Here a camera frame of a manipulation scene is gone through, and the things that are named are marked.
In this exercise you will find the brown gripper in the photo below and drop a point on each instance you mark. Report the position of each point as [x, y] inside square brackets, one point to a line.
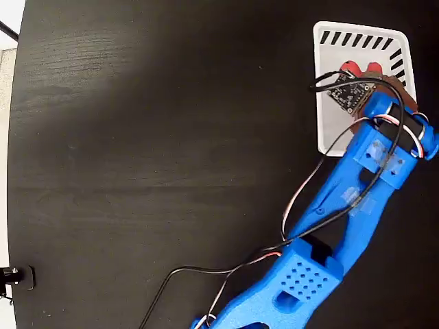
[374, 107]

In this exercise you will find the red turtle toy gold shell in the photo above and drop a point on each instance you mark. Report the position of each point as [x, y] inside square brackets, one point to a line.
[353, 68]

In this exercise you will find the white plastic basket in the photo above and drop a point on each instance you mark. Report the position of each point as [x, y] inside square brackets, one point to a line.
[324, 130]

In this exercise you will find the black metal rod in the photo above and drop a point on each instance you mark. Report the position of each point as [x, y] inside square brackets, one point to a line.
[8, 31]

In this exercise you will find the black table clamp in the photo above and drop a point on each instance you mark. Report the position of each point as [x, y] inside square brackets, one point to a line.
[24, 277]

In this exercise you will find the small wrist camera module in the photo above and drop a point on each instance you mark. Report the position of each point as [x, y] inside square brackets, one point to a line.
[350, 92]

